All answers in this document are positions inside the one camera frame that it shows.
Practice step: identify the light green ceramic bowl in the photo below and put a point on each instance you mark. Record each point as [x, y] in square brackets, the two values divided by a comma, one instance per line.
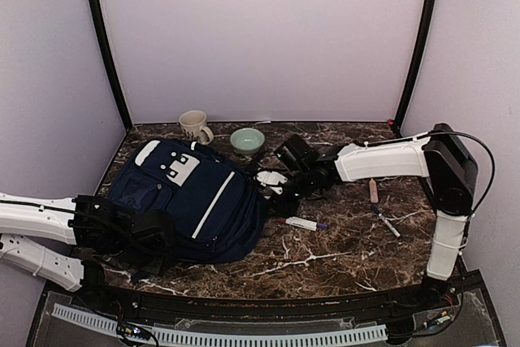
[247, 141]

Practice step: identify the cream ceramic mug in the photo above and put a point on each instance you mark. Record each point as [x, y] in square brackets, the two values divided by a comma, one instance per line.
[194, 126]

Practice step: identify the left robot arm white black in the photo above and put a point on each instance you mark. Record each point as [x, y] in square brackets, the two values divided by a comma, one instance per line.
[83, 221]

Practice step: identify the purple capped white marker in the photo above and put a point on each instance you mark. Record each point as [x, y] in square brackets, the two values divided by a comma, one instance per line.
[305, 223]

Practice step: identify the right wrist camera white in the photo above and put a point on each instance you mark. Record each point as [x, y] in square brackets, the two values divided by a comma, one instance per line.
[271, 179]

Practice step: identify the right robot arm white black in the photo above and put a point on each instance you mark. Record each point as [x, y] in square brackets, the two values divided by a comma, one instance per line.
[356, 253]

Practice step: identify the white slotted cable duct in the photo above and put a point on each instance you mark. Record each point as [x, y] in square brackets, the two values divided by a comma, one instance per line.
[227, 334]

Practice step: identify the black front rail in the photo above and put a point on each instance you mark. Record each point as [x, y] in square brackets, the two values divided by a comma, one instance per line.
[393, 305]

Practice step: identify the small circuit board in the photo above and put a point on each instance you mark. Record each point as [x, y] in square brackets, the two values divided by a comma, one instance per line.
[132, 332]

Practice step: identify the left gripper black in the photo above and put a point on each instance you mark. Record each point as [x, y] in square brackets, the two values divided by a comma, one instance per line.
[158, 263]

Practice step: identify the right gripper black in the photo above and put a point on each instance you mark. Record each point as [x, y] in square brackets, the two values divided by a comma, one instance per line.
[283, 209]

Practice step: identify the left black frame post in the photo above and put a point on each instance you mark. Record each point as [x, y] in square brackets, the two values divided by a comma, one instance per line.
[104, 46]

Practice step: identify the right black frame post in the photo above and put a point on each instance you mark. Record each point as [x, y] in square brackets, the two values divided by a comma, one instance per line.
[414, 66]

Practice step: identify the black frame post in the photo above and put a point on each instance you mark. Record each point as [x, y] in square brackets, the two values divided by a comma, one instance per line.
[414, 66]
[104, 46]

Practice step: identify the blue capped thin pen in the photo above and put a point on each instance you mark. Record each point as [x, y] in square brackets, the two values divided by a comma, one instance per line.
[385, 221]

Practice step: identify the navy blue student backpack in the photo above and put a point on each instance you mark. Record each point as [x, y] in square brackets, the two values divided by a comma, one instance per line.
[216, 209]

